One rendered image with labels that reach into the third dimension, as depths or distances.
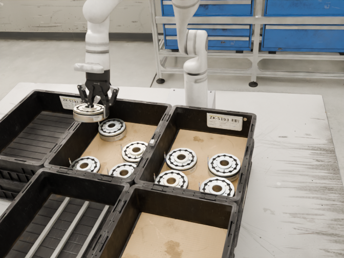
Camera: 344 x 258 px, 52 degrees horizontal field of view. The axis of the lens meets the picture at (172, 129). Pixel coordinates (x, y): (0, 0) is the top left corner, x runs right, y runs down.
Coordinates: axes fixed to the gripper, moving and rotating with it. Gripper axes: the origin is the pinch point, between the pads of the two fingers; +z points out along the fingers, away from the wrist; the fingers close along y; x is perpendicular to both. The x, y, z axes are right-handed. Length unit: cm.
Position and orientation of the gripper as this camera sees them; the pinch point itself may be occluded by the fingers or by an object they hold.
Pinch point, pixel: (98, 111)
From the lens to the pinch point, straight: 117.8
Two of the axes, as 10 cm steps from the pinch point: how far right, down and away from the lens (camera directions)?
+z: -0.5, 9.4, 3.5
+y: -9.7, -1.3, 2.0
